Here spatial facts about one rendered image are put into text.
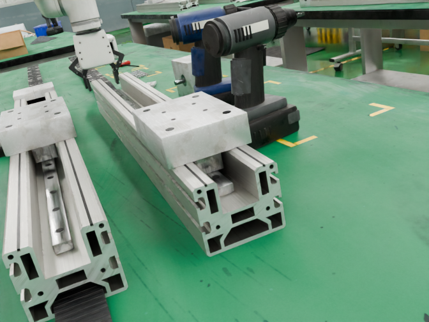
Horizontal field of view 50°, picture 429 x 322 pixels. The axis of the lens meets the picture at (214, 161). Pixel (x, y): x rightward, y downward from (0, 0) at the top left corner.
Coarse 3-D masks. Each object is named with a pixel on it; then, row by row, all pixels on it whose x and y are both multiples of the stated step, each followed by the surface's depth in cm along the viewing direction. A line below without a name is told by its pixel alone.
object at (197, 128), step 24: (192, 96) 67; (144, 120) 60; (168, 120) 58; (192, 120) 56; (216, 120) 55; (240, 120) 55; (168, 144) 53; (192, 144) 54; (216, 144) 55; (240, 144) 56; (168, 168) 54; (216, 168) 58
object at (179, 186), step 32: (96, 96) 116; (128, 96) 106; (160, 96) 88; (128, 128) 81; (160, 160) 60; (224, 160) 59; (256, 160) 52; (160, 192) 68; (192, 192) 48; (224, 192) 54; (256, 192) 51; (192, 224) 53; (224, 224) 50; (256, 224) 54
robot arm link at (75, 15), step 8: (64, 0) 125; (72, 0) 125; (80, 0) 126; (88, 0) 127; (64, 8) 126; (72, 8) 126; (80, 8) 126; (88, 8) 127; (96, 8) 130; (72, 16) 127; (80, 16) 127; (88, 16) 127; (96, 16) 129
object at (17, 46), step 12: (0, 36) 303; (12, 36) 305; (168, 36) 532; (420, 36) 436; (0, 48) 302; (12, 48) 308; (24, 48) 311; (168, 48) 526; (180, 48) 490; (420, 48) 441
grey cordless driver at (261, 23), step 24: (216, 24) 70; (240, 24) 71; (264, 24) 73; (288, 24) 77; (216, 48) 71; (240, 48) 72; (264, 48) 77; (240, 72) 75; (240, 96) 76; (264, 96) 79; (264, 120) 76; (288, 120) 79; (264, 144) 78
